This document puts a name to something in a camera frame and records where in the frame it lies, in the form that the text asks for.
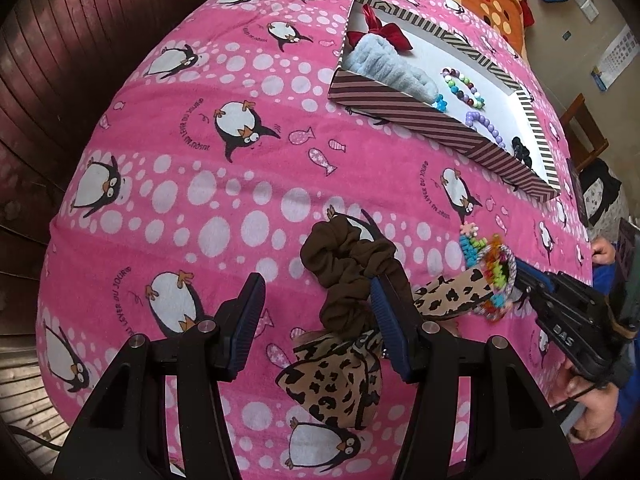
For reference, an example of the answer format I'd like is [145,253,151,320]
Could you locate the multicolour round bead bracelet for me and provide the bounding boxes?
[441,66,487,110]

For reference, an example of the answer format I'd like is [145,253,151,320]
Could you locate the wooden chair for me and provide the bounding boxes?
[560,92,610,171]

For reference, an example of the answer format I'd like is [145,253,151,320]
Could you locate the person's right hand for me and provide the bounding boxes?
[551,374,624,443]

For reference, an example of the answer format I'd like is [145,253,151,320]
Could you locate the leopard print bow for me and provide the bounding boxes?
[276,267,496,431]

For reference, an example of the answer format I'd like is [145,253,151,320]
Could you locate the pink penguin print blanket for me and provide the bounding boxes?
[35,0,601,480]

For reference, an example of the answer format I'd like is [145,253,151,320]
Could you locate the black and white garment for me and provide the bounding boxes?
[575,157,626,226]

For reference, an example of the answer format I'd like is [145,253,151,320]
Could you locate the brown scrunchie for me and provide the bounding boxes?
[299,214,416,343]

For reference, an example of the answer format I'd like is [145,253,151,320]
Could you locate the wall calendar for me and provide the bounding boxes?
[590,27,638,92]

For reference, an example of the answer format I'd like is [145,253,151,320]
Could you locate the rainbow translucent bead bracelet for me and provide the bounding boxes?
[467,235,516,321]

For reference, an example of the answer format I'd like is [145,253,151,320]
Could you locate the turquoise bracelet with pink flower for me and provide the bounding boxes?
[459,222,488,268]

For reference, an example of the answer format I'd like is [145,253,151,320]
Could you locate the grey fluffy scrunchie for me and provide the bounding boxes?
[345,30,443,106]

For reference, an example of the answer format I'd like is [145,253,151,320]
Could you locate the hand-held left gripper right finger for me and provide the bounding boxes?
[369,276,573,480]

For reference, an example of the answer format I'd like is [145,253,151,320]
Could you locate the purple bead bracelet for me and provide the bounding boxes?
[464,111,507,150]

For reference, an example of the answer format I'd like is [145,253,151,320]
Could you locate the person's right forearm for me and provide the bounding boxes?
[565,410,632,462]

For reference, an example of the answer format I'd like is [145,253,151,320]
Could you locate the black cable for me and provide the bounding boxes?
[5,422,66,456]

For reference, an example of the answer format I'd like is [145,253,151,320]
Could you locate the black scrunchie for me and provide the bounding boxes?
[511,135,533,166]

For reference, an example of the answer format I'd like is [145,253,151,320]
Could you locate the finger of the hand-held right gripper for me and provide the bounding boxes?
[515,257,562,294]
[514,284,543,313]

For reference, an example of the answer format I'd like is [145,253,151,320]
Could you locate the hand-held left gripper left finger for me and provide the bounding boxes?
[52,272,267,480]

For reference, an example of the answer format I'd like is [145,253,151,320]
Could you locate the striped cardboard box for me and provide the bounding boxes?
[327,0,563,203]

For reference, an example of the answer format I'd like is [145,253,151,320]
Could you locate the red bow hair tie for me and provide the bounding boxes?
[347,4,415,55]

